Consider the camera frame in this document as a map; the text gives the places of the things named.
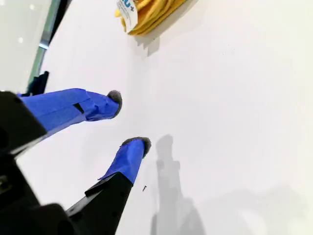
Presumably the small dark object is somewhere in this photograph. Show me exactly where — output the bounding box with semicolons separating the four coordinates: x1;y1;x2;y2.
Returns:
26;70;50;96

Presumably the yellow square microfibre towel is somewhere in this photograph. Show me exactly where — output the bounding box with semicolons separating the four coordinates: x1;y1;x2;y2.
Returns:
114;0;194;36

